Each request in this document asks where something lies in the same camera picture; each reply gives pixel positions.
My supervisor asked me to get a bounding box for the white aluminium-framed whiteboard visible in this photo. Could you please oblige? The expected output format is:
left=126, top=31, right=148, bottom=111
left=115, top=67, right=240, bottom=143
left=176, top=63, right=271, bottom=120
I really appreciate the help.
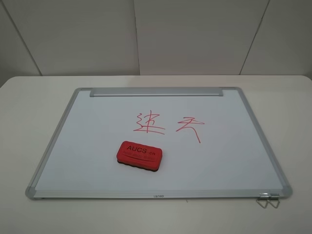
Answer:
left=25, top=87, right=293, bottom=199

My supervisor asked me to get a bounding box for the red whiteboard eraser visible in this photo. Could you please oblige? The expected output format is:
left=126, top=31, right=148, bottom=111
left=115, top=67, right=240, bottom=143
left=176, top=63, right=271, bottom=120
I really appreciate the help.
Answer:
left=117, top=141, right=163, bottom=172

